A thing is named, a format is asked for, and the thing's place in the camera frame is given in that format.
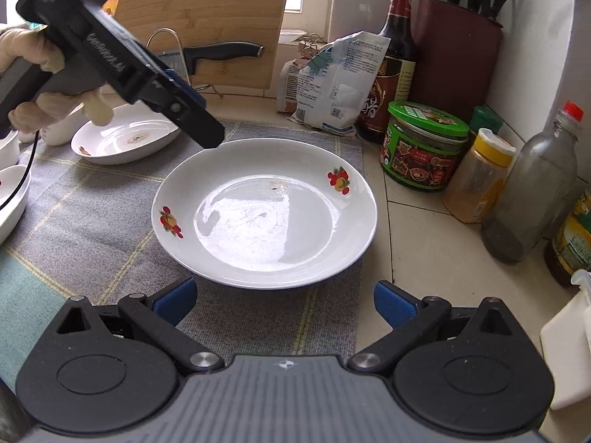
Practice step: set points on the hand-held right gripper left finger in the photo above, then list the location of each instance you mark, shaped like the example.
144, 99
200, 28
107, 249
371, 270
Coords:
178, 297

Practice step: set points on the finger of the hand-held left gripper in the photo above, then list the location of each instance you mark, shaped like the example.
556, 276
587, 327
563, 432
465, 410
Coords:
198, 124
187, 90

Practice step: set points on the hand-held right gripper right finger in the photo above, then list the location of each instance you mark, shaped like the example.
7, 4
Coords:
395, 304

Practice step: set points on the white plate brown stain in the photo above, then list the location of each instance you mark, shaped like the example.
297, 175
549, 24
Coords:
115, 147

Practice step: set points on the plain white bowl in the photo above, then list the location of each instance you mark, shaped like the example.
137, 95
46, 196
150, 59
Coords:
60, 133

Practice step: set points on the white bowl pink floral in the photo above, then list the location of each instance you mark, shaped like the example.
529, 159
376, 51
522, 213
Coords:
8, 150

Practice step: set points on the person's left hand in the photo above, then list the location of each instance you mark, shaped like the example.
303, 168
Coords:
44, 53

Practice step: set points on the bamboo cutting board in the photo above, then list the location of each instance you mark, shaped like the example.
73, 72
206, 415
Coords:
207, 9

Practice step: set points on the white orange food bag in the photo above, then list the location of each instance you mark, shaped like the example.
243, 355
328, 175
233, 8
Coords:
288, 87

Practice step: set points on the white plastic tray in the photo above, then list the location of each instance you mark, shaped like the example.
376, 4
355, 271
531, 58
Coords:
292, 37

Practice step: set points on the grey checked cloth mat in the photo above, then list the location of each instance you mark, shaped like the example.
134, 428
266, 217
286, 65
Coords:
92, 212

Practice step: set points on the metal binder clip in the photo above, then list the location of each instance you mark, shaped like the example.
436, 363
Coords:
311, 48

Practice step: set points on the white blue plastic bag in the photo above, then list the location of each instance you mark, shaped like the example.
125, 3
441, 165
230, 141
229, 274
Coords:
337, 83

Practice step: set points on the yellow cap spice jar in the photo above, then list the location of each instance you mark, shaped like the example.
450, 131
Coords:
475, 184

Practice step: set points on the green lid sauce jar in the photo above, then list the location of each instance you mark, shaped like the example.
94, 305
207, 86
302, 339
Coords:
425, 157

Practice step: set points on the clear bottle red cap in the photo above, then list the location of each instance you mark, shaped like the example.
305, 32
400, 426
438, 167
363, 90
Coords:
531, 184

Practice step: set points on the white plastic container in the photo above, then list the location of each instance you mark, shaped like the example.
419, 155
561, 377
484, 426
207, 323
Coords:
570, 355

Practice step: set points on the small green cap bottle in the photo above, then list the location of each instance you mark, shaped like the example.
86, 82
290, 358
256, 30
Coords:
485, 120

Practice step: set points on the dark soy sauce bottle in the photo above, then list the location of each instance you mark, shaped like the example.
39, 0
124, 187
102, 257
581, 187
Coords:
397, 32

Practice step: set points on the dark red knife block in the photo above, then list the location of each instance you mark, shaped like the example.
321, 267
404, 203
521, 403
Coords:
452, 55

